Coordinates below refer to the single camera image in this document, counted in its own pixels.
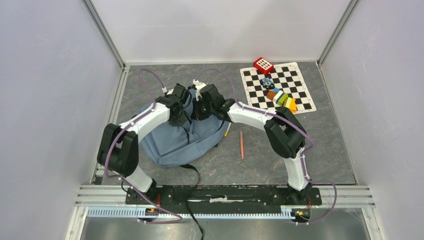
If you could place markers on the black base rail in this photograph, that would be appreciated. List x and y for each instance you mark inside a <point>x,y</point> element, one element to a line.
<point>225,199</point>

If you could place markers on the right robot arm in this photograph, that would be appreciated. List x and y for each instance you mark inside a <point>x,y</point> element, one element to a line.
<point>284,132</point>

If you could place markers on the blue robot toy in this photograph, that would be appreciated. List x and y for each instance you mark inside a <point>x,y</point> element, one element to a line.
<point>267,83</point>

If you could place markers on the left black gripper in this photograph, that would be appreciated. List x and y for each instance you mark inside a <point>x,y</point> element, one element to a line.
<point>180,121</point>

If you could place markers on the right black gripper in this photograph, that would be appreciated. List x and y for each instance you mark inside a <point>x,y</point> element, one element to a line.
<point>196,114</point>

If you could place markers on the checkered chess board mat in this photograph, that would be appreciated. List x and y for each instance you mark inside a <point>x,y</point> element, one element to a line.
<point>286,77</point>

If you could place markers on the colourful block stack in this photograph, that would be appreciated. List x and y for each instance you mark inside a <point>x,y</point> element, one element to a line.
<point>277,96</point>

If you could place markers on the orange pencil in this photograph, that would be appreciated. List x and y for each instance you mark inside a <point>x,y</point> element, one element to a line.
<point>242,153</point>

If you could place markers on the blue student backpack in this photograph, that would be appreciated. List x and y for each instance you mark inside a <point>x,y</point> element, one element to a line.
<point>178,146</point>

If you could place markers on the orange yellow block toy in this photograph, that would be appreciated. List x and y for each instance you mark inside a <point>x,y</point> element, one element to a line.
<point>290,103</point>

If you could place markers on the red calculator toy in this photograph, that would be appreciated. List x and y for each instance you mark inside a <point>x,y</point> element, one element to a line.
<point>263,66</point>

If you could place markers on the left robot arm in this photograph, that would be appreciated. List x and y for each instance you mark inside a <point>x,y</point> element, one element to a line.
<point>119,146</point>

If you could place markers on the white yellow pen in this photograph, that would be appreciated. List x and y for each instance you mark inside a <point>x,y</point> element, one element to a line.
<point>226,133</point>

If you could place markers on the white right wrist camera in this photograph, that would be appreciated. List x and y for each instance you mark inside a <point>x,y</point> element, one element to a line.
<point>198,87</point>

